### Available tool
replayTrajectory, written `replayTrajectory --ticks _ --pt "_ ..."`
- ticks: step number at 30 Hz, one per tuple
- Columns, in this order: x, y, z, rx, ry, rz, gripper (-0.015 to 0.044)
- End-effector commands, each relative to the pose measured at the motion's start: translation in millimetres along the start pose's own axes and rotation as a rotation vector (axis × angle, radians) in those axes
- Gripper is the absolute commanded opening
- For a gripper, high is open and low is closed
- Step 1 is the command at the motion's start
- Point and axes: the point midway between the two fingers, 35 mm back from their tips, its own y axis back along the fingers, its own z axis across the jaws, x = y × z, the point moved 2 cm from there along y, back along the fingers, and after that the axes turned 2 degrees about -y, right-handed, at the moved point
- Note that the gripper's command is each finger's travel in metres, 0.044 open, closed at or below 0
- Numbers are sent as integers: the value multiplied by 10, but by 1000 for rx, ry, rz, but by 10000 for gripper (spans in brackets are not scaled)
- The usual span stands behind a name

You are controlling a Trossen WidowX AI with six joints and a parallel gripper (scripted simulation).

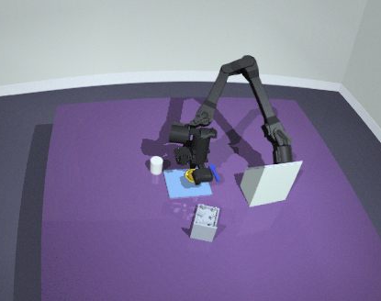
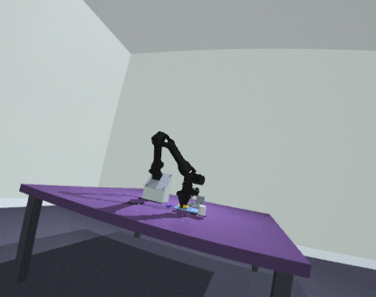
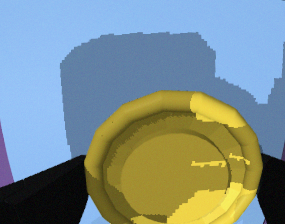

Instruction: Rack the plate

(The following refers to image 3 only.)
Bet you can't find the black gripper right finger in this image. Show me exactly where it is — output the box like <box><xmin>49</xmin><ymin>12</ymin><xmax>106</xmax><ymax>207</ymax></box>
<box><xmin>256</xmin><ymin>153</ymin><xmax>285</xmax><ymax>224</ymax></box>

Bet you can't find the yellow round plate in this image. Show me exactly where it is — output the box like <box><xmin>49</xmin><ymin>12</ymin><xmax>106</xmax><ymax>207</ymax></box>
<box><xmin>83</xmin><ymin>89</ymin><xmax>263</xmax><ymax>224</ymax></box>

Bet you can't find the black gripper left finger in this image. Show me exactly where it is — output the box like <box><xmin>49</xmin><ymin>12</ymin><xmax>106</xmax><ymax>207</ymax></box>
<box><xmin>0</xmin><ymin>155</ymin><xmax>89</xmax><ymax>224</ymax></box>

